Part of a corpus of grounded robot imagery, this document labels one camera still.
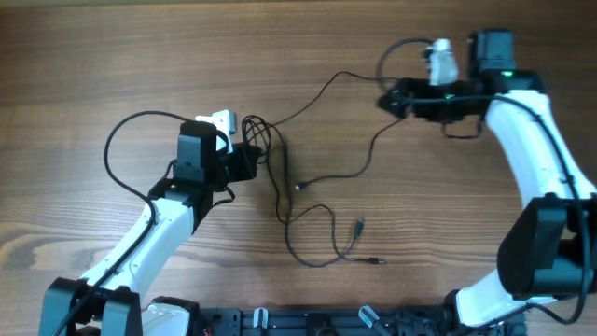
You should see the black right camera cable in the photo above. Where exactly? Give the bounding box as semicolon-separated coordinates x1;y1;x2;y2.
375;36;593;327

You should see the black camera cable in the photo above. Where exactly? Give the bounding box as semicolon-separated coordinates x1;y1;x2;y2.
50;110;195;336
375;36;593;327

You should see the black left camera cable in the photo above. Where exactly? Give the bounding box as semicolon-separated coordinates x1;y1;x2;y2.
50;110;195;336

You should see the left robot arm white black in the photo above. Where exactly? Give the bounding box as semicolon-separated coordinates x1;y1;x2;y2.
39;120;261;335

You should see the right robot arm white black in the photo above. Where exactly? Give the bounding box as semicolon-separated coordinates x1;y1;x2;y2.
378;29;596;332

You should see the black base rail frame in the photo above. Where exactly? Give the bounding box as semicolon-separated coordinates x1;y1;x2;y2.
201;306;451;336

